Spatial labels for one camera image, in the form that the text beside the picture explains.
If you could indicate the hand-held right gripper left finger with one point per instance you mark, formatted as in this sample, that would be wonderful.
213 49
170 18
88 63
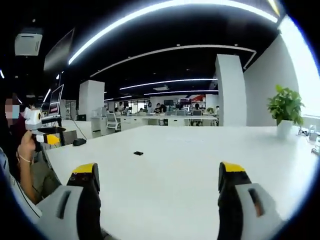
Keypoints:
72 210

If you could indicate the white wrist band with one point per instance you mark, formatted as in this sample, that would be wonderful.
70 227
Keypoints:
23 158

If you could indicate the person's left hand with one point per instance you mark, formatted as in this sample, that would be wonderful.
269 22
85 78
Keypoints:
26 146

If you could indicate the ceiling air conditioner unit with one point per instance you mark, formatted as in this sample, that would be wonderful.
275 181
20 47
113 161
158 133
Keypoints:
28 43

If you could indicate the white office chair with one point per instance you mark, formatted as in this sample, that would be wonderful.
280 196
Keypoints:
112 121

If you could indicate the wall display screen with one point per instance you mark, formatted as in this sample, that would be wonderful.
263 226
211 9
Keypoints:
185 101

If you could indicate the small black case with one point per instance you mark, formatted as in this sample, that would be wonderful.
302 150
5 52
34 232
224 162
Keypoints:
79 142

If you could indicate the clear bottle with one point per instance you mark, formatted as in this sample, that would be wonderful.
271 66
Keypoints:
312 132

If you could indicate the potted green plant white pot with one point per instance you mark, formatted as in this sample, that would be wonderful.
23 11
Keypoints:
286 105

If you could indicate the white ceiling light strip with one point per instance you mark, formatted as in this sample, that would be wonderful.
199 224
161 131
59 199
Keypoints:
75 56
170 81
273 5
180 92

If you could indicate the black socket plastic buckle part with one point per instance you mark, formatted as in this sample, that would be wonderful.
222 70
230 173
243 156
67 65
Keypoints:
140 153

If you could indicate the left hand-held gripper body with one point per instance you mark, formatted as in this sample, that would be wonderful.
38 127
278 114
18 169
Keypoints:
33 120

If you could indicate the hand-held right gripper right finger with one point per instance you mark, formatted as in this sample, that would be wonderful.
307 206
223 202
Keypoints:
240 210

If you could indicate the white office desk row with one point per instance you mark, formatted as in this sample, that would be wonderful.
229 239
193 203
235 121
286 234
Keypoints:
160 120

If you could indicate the dark hanging ceiling panel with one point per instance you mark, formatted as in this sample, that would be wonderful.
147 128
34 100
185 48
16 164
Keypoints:
58 50

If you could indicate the computer monitor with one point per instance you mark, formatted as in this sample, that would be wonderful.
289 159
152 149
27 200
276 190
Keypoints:
56 100

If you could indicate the white desktop machine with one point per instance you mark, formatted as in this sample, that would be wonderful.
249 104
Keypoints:
98 112

